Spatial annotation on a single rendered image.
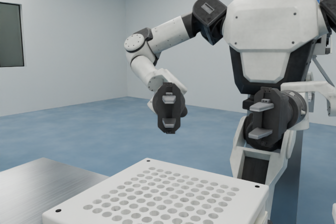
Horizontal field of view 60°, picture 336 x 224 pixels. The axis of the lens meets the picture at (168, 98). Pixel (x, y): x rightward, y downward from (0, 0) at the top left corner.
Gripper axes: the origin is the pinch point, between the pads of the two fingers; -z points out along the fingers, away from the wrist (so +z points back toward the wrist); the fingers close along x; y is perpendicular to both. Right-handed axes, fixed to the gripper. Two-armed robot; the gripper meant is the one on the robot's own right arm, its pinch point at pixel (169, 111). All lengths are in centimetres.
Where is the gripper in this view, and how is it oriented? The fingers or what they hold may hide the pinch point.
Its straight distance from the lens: 66.8
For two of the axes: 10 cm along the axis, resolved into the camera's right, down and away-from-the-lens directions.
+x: 0.0, 9.9, 1.5
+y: -10.0, 0.0, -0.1
